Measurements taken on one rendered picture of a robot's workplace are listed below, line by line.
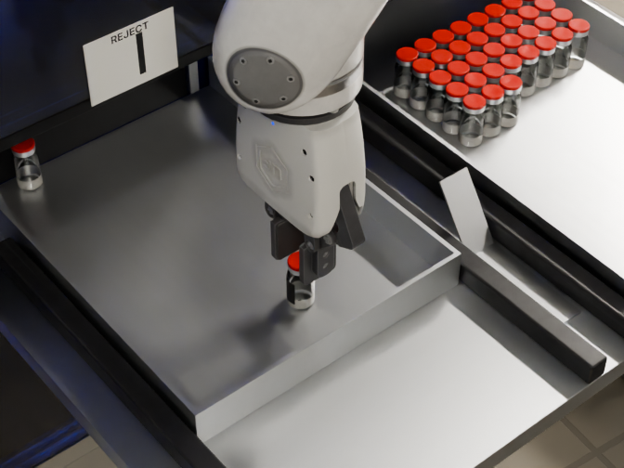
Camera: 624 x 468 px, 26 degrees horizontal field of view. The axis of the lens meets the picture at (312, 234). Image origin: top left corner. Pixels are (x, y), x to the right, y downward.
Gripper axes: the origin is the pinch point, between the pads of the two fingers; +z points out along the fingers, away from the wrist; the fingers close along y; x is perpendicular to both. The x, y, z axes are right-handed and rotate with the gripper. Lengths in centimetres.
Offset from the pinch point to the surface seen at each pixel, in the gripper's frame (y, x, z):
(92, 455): -19.6, -11.7, 37.4
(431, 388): 13.1, 1.8, 6.5
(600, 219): 8.6, 25.6, 6.4
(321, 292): 0.3, 1.6, 6.3
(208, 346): -0.8, -8.9, 6.2
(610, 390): -19, 77, 95
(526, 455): -18, 58, 95
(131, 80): -19.5, -2.2, -5.3
